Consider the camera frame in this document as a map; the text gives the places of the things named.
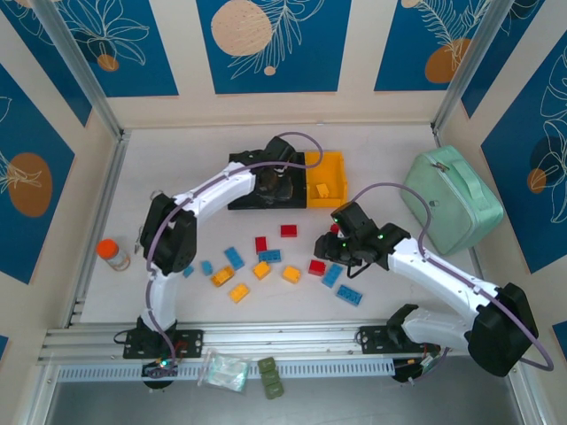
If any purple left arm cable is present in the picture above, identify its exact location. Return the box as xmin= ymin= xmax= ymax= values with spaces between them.
xmin=144 ymin=131 xmax=327 ymax=377

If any white slotted cable duct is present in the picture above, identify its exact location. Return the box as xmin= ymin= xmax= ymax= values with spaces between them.
xmin=57 ymin=359 xmax=395 ymax=383

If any clear plastic bag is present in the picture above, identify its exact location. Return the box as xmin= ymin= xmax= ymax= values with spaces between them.
xmin=197 ymin=348 xmax=249 ymax=394

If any aluminium side rail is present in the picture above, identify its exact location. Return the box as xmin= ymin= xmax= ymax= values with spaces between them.
xmin=66 ymin=130 xmax=130 ymax=329

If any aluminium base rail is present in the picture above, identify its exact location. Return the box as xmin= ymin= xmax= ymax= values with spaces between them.
xmin=37 ymin=317 xmax=470 ymax=365

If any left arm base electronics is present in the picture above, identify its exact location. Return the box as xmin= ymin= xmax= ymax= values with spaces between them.
xmin=141 ymin=349 xmax=183 ymax=391

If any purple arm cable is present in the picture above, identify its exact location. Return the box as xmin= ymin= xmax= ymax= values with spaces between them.
xmin=144 ymin=131 xmax=327 ymax=377
xmin=353 ymin=182 xmax=555 ymax=373

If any orange cap clear bottle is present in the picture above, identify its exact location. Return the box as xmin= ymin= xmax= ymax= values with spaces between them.
xmin=96 ymin=238 xmax=132 ymax=271

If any thin black right gripper cable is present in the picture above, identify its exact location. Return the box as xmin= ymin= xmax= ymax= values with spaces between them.
xmin=345 ymin=260 xmax=377 ymax=280

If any aluminium corner post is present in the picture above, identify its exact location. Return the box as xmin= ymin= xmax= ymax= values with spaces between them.
xmin=33 ymin=0 xmax=125 ymax=139
xmin=431 ymin=0 xmax=519 ymax=134

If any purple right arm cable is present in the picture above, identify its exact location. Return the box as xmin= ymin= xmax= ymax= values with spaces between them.
xmin=353 ymin=182 xmax=555 ymax=373

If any mint green zip bag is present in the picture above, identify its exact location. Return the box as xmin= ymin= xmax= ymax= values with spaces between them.
xmin=400 ymin=144 xmax=505 ymax=257

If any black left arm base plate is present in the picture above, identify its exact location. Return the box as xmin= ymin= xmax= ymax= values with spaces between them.
xmin=122 ymin=328 xmax=206 ymax=359

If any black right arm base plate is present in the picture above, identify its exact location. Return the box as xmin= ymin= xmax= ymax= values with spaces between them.
xmin=359 ymin=325 xmax=429 ymax=355

